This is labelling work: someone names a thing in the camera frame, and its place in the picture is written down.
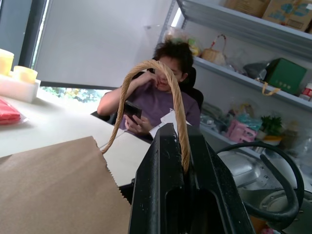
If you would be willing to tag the short yellow cup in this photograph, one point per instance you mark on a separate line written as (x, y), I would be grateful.
(25, 74)

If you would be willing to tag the person's right hand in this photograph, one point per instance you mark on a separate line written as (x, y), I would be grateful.
(150, 78)

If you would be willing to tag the black smartphone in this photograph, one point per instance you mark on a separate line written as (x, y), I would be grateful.
(132, 111)

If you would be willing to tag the cardboard box with blue print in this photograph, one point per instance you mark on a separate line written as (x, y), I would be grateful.
(287, 12)

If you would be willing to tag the pink plastic crate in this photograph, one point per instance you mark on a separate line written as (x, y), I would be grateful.
(240, 131)

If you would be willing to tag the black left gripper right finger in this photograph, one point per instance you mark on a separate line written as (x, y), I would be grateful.
(214, 185)

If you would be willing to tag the brown paper bag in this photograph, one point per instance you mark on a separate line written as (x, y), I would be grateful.
(48, 185)

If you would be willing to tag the small green potted plant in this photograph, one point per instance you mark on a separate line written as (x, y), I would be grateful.
(271, 125)

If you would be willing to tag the white paper tag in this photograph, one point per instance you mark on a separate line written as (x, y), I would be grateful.
(167, 119)

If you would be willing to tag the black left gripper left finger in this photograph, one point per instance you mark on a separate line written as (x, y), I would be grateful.
(158, 185)

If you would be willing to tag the clear bag of yellow items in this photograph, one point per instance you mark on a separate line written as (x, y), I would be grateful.
(193, 46)

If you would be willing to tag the person in purple shirt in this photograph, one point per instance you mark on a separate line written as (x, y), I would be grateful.
(156, 104)

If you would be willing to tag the plain cardboard box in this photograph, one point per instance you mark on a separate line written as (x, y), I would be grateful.
(246, 6)

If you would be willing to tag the green box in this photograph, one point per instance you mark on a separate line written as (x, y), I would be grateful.
(285, 75)

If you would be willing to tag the red packet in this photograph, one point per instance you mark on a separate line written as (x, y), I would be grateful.
(8, 113)

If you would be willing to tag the white bottle with red label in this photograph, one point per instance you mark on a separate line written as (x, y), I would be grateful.
(307, 92)

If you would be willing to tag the white foam box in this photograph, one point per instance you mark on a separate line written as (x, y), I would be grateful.
(17, 89)

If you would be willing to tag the grey metal shelf rack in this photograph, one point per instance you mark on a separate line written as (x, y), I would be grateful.
(243, 26)

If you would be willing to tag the tall yellow cup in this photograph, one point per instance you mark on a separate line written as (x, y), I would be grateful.
(6, 62)

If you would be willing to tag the person's left hand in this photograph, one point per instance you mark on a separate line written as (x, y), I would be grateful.
(142, 126)

